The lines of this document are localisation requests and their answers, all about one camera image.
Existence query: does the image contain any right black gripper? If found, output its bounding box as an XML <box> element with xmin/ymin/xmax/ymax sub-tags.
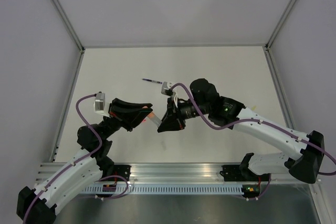
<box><xmin>157</xmin><ymin>94</ymin><xmax>211</xmax><ymax>130</ymax></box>

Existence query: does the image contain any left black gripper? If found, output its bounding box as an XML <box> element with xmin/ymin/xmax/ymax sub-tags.
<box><xmin>101</xmin><ymin>98</ymin><xmax>155</xmax><ymax>141</ymax></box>

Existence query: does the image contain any orange clear pen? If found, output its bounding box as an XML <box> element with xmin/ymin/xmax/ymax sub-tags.
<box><xmin>147</xmin><ymin>112</ymin><xmax>162</xmax><ymax>127</ymax></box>

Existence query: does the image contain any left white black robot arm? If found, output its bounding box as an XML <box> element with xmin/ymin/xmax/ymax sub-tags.
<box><xmin>16</xmin><ymin>92</ymin><xmax>153</xmax><ymax>223</ymax></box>

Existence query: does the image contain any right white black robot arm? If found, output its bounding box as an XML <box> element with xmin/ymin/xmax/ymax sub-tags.
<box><xmin>157</xmin><ymin>79</ymin><xmax>325</xmax><ymax>184</ymax></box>

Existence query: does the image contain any purple pen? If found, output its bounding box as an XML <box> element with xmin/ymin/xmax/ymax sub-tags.
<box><xmin>142</xmin><ymin>78</ymin><xmax>163</xmax><ymax>84</ymax></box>

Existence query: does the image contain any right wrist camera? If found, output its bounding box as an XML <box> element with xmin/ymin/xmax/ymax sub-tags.
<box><xmin>161</xmin><ymin>82</ymin><xmax>178</xmax><ymax>102</ymax></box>

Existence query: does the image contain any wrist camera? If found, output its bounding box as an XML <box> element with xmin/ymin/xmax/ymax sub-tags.
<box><xmin>161</xmin><ymin>82</ymin><xmax>178</xmax><ymax>102</ymax></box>
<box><xmin>94</xmin><ymin>92</ymin><xmax>109</xmax><ymax>116</ymax></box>

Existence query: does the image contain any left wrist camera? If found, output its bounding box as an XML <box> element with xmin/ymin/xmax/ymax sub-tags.
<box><xmin>94</xmin><ymin>92</ymin><xmax>109</xmax><ymax>116</ymax></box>

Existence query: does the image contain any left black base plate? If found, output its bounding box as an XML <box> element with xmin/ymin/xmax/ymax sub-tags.
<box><xmin>112</xmin><ymin>164</ymin><xmax>131</xmax><ymax>181</ymax></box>

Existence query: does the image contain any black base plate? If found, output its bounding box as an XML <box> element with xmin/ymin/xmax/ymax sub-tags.
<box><xmin>112</xmin><ymin>164</ymin><xmax>131</xmax><ymax>181</ymax></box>
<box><xmin>219</xmin><ymin>165</ymin><xmax>269</xmax><ymax>182</ymax></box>

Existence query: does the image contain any aluminium rail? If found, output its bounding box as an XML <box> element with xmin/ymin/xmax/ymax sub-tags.
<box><xmin>35</xmin><ymin>163</ymin><xmax>322</xmax><ymax>184</ymax></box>

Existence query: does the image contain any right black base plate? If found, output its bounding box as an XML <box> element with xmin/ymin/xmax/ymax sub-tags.
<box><xmin>219</xmin><ymin>165</ymin><xmax>269</xmax><ymax>182</ymax></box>

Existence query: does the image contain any white slotted cable duct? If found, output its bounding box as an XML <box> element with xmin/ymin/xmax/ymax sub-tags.
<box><xmin>81</xmin><ymin>183</ymin><xmax>243</xmax><ymax>195</ymax></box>

